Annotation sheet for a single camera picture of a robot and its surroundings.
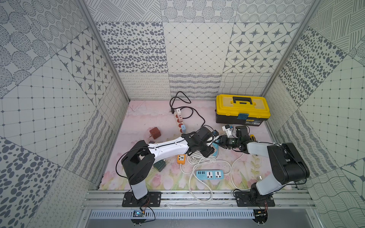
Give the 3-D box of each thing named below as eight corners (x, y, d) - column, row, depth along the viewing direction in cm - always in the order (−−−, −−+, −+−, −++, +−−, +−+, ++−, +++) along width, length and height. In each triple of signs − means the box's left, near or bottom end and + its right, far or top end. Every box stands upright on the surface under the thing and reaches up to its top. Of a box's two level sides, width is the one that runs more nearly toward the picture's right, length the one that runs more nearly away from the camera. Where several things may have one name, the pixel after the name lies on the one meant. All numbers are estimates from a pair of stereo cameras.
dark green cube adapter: (155, 167, 87) (153, 164, 83) (163, 159, 90) (162, 156, 86) (160, 172, 85) (158, 169, 81) (168, 164, 89) (167, 160, 84)
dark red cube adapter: (154, 139, 97) (153, 137, 95) (150, 133, 101) (149, 130, 98) (161, 135, 100) (160, 132, 97) (157, 129, 103) (156, 126, 100)
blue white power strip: (196, 179, 81) (196, 178, 79) (196, 171, 84) (196, 170, 82) (223, 179, 81) (224, 178, 79) (222, 171, 84) (223, 170, 82)
